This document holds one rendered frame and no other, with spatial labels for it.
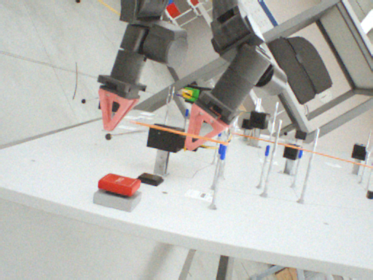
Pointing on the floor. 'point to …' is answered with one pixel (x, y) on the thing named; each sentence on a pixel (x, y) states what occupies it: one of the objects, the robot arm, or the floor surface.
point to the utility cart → (274, 272)
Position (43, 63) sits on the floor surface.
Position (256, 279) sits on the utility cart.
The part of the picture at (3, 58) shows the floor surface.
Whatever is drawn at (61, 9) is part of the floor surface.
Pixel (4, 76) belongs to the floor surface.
